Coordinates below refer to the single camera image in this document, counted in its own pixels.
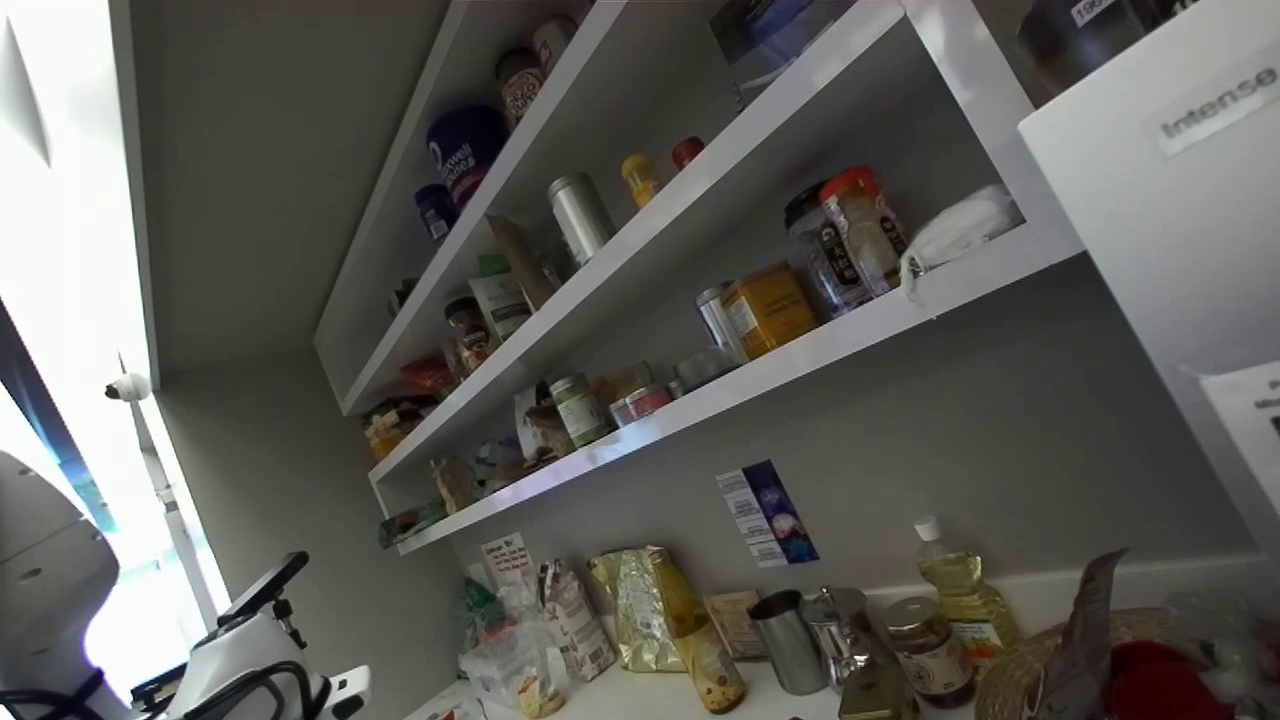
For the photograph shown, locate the yellow packet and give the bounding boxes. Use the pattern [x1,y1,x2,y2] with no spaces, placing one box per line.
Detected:
[725,260,825,358]

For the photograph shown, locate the small red packet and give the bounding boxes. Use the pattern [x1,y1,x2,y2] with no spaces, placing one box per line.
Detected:
[397,352,460,403]

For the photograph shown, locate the small tan packet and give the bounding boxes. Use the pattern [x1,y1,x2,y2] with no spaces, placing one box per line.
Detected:
[422,453,483,514]

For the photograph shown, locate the white packet with red print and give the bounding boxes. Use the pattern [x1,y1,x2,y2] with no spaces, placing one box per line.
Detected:
[477,528,544,620]

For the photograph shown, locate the printed white packet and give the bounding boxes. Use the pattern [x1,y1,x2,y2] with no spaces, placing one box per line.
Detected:
[536,554,620,684]

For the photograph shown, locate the brown paper packet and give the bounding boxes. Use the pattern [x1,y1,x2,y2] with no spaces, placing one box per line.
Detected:
[700,589,772,661]

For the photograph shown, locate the green packet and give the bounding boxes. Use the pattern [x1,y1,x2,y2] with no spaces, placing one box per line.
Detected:
[454,570,502,645]

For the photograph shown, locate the white plastic packet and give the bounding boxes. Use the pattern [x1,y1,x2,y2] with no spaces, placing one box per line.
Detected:
[454,615,577,720]

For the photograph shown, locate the small pink tin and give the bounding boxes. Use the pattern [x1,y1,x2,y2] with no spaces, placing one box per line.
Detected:
[604,381,676,431]

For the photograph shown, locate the green jar with white label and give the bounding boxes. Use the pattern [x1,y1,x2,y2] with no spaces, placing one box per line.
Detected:
[547,371,616,453]

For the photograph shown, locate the silver lid jar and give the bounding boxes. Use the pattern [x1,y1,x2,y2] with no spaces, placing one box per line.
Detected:
[691,283,746,358]

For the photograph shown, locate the white bag with black print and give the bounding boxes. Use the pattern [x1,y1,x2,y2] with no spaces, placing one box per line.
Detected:
[509,381,577,473]

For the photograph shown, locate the labelled jar with green lid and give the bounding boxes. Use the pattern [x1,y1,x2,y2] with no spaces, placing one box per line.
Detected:
[469,254,536,342]

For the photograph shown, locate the silver cylindrical can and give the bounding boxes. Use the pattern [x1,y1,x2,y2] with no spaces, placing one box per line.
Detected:
[544,172,616,268]

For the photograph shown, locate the tan box with label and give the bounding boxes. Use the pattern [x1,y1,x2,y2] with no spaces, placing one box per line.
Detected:
[480,210,558,311]

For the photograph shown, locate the small brown jar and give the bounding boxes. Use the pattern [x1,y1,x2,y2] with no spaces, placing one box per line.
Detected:
[438,292,495,381]

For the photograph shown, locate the yellow cap bottle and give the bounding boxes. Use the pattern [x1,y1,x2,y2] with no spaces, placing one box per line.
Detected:
[616,153,666,210]

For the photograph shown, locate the dark jar black label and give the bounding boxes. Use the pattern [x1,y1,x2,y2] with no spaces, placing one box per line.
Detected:
[778,185,865,321]

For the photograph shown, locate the gold foil bag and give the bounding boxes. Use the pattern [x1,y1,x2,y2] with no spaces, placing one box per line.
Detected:
[584,536,713,674]

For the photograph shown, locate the small dark blue container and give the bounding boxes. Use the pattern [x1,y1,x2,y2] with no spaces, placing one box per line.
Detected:
[411,178,460,243]

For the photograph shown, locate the red lid jar white label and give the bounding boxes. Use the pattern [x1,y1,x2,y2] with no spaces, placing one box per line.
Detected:
[815,165,910,295]

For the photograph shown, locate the small amber jar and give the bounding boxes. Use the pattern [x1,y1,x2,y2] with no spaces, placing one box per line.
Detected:
[358,396,427,467]

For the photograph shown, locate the blue round canister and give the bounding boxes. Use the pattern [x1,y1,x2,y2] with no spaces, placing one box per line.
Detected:
[419,100,512,204]

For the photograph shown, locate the brown lid jar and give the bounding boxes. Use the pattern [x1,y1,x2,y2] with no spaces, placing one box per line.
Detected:
[529,7,584,73]
[493,44,547,130]

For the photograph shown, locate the amber glass bottle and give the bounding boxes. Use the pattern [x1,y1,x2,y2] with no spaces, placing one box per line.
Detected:
[676,612,751,716]

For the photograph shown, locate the steel jug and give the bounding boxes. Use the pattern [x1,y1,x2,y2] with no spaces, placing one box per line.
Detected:
[742,589,832,699]

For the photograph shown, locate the silver foil pack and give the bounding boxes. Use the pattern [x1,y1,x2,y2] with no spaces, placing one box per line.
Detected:
[802,581,892,684]

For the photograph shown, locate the white crumpled bag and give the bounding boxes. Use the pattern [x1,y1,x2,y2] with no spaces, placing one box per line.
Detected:
[894,178,1024,277]

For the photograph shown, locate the blue box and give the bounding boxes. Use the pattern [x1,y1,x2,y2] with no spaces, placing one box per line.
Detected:
[705,0,857,73]

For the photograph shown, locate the yellow oil bottle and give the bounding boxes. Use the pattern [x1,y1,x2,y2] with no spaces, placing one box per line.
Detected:
[907,514,1030,673]

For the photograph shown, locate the brown jar with label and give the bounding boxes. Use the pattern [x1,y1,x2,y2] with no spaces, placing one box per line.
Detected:
[880,592,981,713]

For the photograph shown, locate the grey brown paper bag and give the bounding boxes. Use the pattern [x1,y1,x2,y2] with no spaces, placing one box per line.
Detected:
[1030,542,1132,720]

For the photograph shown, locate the dark glass container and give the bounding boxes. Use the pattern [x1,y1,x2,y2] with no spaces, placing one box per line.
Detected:
[974,0,1192,104]

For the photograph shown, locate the white appliance with Intense label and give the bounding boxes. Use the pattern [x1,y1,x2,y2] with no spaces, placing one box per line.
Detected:
[1017,0,1280,551]

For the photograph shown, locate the white paper sign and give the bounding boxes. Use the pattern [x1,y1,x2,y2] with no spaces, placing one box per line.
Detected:
[1194,354,1280,513]

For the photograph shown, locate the white wall shelf unit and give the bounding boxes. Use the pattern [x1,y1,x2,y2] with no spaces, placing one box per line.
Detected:
[308,0,1091,561]

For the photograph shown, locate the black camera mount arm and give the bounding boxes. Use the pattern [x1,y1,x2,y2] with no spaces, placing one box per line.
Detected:
[212,547,311,636]

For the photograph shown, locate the pole with white camera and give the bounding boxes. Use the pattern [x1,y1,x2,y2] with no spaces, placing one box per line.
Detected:
[98,354,228,636]

